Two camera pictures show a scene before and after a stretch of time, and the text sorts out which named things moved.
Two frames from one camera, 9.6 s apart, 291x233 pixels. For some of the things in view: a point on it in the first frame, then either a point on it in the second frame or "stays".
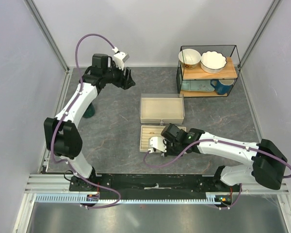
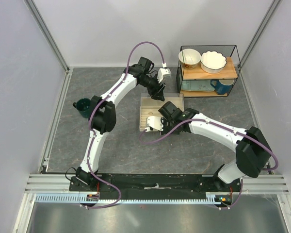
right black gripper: [169, 153] → [163, 121]
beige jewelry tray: [147, 131] → [146, 111]
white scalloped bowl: [212, 61] stays
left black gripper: [125, 82] → [157, 93]
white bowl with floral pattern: [191, 58] stays
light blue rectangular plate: [199, 85] stays
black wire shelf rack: [208, 71] stays
